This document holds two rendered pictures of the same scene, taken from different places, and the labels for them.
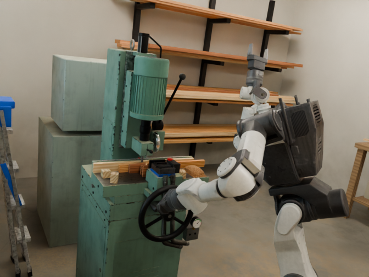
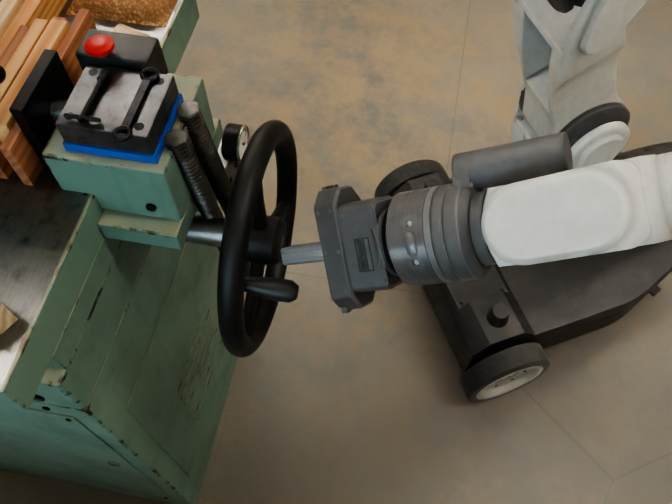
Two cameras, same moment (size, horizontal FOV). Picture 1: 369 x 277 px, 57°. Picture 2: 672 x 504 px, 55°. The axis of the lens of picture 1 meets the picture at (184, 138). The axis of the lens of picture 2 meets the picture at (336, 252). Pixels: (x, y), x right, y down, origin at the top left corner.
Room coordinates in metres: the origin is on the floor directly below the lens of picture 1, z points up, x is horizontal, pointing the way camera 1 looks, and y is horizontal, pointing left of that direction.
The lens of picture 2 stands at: (1.12, 0.28, 1.49)
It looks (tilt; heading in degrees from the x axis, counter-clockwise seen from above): 60 degrees down; 312
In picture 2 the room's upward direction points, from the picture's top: straight up
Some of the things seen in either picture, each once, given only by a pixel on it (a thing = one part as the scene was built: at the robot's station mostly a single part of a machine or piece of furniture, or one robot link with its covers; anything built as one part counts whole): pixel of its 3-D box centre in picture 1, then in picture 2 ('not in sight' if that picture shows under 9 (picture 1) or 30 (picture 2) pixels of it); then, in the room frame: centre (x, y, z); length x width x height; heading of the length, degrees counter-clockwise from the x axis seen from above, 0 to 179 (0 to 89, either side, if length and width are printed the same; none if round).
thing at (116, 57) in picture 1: (126, 112); not in sight; (2.00, 0.37, 1.16); 0.22 x 0.22 x 0.72; 31
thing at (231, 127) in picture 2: (195, 223); (233, 145); (1.71, -0.12, 0.65); 0.06 x 0.04 x 0.08; 121
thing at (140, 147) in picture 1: (142, 147); not in sight; (1.77, 0.22, 1.03); 0.14 x 0.07 x 0.09; 31
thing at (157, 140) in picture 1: (154, 142); not in sight; (1.93, 0.17, 1.02); 0.12 x 0.03 x 0.12; 31
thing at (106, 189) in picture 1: (155, 182); (78, 155); (1.68, 0.12, 0.87); 0.61 x 0.30 x 0.06; 121
